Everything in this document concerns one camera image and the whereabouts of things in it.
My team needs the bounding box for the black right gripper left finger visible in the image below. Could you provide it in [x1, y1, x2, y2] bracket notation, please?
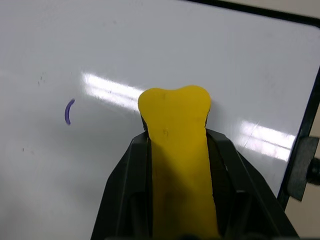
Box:
[90, 131, 156, 240]

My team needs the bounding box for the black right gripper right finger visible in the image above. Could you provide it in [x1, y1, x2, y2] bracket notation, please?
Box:
[205, 128, 301, 240]

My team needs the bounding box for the yellow whiteboard eraser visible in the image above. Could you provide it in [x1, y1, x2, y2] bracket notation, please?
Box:
[137, 85, 221, 240]

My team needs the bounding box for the black framed whiteboard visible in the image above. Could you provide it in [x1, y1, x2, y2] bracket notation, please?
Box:
[0, 0, 320, 240]

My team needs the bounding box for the black whiteboard clamp bracket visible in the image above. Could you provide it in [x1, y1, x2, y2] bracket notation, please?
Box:
[286, 136, 320, 202]

